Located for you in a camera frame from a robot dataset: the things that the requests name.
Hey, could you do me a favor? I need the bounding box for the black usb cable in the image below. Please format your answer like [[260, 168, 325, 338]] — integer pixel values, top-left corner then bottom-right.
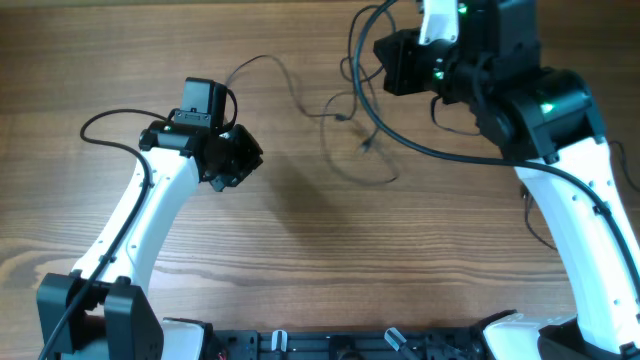
[[319, 4, 401, 187], [519, 139, 640, 252]]

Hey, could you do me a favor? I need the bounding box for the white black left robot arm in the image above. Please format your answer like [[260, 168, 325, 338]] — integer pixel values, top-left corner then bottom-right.
[[36, 77, 263, 359]]

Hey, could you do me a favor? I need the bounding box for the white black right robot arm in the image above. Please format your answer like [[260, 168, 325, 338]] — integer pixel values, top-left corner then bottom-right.
[[374, 1, 639, 359]]

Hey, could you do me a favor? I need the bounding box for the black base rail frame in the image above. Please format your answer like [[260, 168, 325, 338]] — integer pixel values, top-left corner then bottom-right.
[[206, 328, 487, 360]]

